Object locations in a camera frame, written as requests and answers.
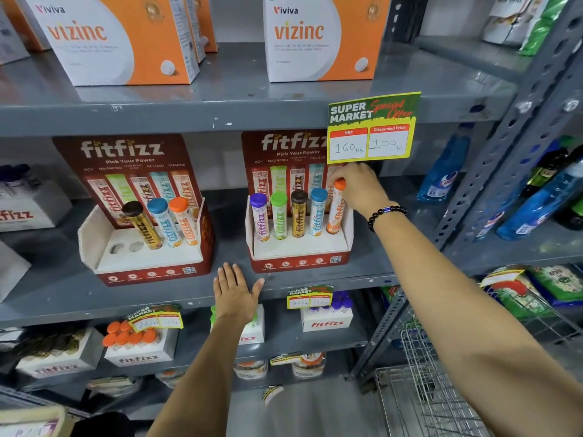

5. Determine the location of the person's right hand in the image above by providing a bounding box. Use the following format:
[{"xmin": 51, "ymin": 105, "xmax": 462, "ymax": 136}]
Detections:
[{"xmin": 329, "ymin": 163, "xmax": 394, "ymax": 219}]

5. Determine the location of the person's left hand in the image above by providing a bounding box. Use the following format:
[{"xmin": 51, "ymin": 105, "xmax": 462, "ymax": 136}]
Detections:
[{"xmin": 213, "ymin": 263, "xmax": 266, "ymax": 321}]

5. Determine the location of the orange cap white tablet tube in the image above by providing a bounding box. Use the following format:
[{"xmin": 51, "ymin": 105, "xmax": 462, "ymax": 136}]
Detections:
[
  {"xmin": 168, "ymin": 196, "xmax": 199, "ymax": 246},
  {"xmin": 326, "ymin": 178, "xmax": 347, "ymax": 235}
]

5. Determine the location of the person's right forearm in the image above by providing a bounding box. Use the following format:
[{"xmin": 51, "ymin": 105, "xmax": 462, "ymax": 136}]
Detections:
[{"xmin": 370, "ymin": 212, "xmax": 583, "ymax": 437}]

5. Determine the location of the person's left forearm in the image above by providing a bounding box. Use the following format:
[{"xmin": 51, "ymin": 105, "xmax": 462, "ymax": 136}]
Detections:
[{"xmin": 147, "ymin": 314, "xmax": 257, "ymax": 437}]

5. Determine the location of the blue cap tablet tube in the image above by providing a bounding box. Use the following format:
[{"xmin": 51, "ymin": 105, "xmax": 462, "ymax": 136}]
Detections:
[
  {"xmin": 147, "ymin": 197, "xmax": 183, "ymax": 248},
  {"xmin": 309, "ymin": 188, "xmax": 329, "ymax": 237}
]

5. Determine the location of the white box of green tubes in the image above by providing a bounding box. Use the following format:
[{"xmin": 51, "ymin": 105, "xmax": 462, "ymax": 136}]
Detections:
[{"xmin": 210, "ymin": 304, "xmax": 266, "ymax": 346}]

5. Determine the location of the red cardboard tube display box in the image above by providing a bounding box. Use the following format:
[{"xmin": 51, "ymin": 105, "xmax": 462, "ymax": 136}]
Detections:
[
  {"xmin": 241, "ymin": 130, "xmax": 355, "ymax": 274},
  {"xmin": 52, "ymin": 134, "xmax": 216, "ymax": 287}
]

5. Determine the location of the large yellow green price tag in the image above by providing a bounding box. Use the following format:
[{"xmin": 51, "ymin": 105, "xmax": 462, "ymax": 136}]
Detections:
[{"xmin": 326, "ymin": 91, "xmax": 422, "ymax": 164}]

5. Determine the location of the brown cap tablet tube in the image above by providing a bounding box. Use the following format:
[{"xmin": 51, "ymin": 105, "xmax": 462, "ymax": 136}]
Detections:
[{"xmin": 290, "ymin": 189, "xmax": 309, "ymax": 238}]

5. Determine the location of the purple cap tablet tube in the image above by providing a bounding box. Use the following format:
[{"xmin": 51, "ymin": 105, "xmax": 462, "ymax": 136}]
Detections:
[{"xmin": 249, "ymin": 192, "xmax": 271, "ymax": 242}]

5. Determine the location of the green cap tablet tube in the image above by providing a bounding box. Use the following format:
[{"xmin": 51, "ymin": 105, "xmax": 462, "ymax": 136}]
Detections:
[{"xmin": 270, "ymin": 190, "xmax": 289, "ymax": 241}]

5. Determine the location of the white box of purple tubes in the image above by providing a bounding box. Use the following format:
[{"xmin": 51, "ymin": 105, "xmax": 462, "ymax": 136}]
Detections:
[{"xmin": 300, "ymin": 291, "xmax": 354, "ymax": 334}]

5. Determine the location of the clear jar with orange label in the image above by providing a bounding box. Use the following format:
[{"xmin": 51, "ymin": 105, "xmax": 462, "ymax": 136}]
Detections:
[
  {"xmin": 291, "ymin": 352, "xmax": 327, "ymax": 379},
  {"xmin": 233, "ymin": 358, "xmax": 269, "ymax": 381}
]

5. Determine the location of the blue liquid cleaner bottle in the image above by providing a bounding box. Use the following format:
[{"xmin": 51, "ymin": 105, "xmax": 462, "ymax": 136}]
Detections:
[
  {"xmin": 496, "ymin": 159, "xmax": 583, "ymax": 242},
  {"xmin": 416, "ymin": 125, "xmax": 473, "ymax": 203},
  {"xmin": 474, "ymin": 188, "xmax": 524, "ymax": 242}
]

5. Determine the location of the black cap yellow tablet tube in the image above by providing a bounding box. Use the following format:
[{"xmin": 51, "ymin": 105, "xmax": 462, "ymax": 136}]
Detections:
[{"xmin": 121, "ymin": 200, "xmax": 164, "ymax": 251}]

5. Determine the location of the white box of orange tubes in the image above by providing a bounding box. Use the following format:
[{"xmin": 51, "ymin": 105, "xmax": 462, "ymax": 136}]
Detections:
[{"xmin": 102, "ymin": 320, "xmax": 179, "ymax": 368}]

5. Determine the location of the large orange white carton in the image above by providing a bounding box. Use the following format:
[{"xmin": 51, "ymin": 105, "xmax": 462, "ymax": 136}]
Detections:
[
  {"xmin": 194, "ymin": 0, "xmax": 220, "ymax": 53},
  {"xmin": 262, "ymin": 0, "xmax": 393, "ymax": 83},
  {"xmin": 184, "ymin": 0, "xmax": 207, "ymax": 64},
  {"xmin": 0, "ymin": 0, "xmax": 52, "ymax": 53},
  {"xmin": 20, "ymin": 0, "xmax": 200, "ymax": 86}
]

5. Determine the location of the grey slotted metal shelf rack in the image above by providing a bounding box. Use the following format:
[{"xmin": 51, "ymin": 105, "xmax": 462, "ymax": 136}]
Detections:
[{"xmin": 351, "ymin": 0, "xmax": 583, "ymax": 387}]

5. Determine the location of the dark green bottle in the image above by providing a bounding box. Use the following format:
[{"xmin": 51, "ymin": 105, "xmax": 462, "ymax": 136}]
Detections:
[{"xmin": 520, "ymin": 135, "xmax": 575, "ymax": 199}]

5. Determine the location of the green red printed packet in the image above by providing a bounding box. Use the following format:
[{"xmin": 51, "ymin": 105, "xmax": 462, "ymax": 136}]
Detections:
[{"xmin": 479, "ymin": 265, "xmax": 555, "ymax": 320}]

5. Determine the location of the white box of gold tubes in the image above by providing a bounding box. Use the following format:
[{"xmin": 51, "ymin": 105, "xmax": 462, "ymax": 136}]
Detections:
[{"xmin": 15, "ymin": 327, "xmax": 105, "ymax": 379}]

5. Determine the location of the white printed packet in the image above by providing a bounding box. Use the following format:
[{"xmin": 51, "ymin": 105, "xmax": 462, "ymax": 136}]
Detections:
[{"xmin": 482, "ymin": 0, "xmax": 549, "ymax": 46}]

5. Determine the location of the white box of dark tubes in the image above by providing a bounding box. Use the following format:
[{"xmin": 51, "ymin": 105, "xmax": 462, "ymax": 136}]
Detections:
[{"xmin": 0, "ymin": 163, "xmax": 74, "ymax": 233}]

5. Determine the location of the plain white cardboard box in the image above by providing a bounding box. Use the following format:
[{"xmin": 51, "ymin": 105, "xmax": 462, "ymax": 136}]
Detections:
[{"xmin": 0, "ymin": 240, "xmax": 32, "ymax": 303}]

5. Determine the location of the black bead bracelet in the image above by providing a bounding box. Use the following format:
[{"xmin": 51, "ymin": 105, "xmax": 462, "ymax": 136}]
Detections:
[{"xmin": 367, "ymin": 205, "xmax": 408, "ymax": 233}]

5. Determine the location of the metal wire shopping cart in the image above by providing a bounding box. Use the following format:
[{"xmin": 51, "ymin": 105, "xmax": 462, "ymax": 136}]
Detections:
[{"xmin": 373, "ymin": 286, "xmax": 583, "ymax": 437}]

